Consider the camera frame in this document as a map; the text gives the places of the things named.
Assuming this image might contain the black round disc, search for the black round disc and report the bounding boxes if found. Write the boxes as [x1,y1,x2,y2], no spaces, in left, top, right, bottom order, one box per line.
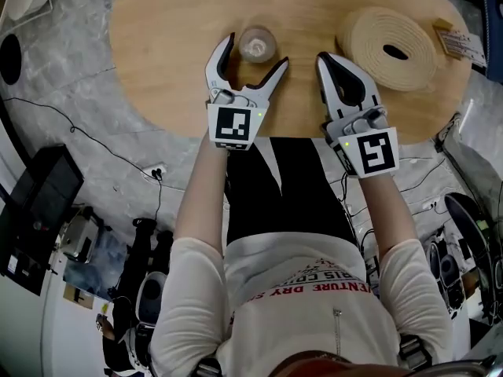
[0,33,23,86]

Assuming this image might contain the floor socket with plugs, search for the floor socket with plugs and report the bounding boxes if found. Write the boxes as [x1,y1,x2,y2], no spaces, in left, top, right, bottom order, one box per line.
[141,163,169,182]

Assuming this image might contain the black floor cable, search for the black floor cable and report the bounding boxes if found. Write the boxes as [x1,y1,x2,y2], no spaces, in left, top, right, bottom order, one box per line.
[2,96,164,221]

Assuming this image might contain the beige coiled tape roll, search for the beige coiled tape roll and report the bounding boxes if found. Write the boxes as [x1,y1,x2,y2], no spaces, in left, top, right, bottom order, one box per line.
[334,5,439,93]

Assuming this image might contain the silver metal box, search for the silver metal box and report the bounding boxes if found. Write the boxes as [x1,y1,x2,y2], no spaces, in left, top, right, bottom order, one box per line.
[61,211,101,265]

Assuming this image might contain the thin silver necklace chain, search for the thin silver necklace chain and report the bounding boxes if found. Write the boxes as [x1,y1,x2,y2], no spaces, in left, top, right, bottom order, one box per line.
[332,306,343,356]

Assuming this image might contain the person's right forearm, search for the person's right forearm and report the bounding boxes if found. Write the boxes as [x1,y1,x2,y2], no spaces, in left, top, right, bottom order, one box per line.
[358,170,420,261]

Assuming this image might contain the person's black skirt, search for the person's black skirt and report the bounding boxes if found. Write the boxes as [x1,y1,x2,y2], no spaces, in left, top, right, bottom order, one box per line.
[224,136,361,247]

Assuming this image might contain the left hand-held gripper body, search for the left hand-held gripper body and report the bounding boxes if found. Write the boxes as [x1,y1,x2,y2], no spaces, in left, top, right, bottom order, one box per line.
[206,86,271,153]

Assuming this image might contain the person's left forearm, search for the person's left forearm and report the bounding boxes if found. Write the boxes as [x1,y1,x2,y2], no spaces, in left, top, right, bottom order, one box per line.
[172,130,229,259]

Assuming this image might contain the person's white printed shirt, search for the person's white printed shirt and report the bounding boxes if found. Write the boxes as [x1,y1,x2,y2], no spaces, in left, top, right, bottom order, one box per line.
[148,232,455,377]

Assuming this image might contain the black office chair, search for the black office chair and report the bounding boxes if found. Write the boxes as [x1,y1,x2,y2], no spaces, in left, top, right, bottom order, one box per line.
[443,192,503,328]

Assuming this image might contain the blue case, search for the blue case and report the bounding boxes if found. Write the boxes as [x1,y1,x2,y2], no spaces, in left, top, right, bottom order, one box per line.
[480,0,503,84]

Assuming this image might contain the black and white robot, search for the black and white robot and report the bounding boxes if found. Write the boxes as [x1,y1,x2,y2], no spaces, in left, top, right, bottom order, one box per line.
[96,217,176,375]

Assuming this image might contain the black computer case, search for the black computer case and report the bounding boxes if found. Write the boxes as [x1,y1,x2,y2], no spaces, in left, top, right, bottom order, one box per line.
[0,144,86,297]

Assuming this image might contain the small clear plastic container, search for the small clear plastic container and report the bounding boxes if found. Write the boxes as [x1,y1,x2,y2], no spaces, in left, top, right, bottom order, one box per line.
[237,26,278,64]

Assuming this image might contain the black chest harness strap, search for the black chest harness strap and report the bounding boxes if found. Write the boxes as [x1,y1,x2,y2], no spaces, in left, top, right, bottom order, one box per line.
[397,334,435,371]

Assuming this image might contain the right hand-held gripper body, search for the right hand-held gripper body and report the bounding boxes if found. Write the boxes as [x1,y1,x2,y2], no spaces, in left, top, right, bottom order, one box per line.
[319,104,401,180]

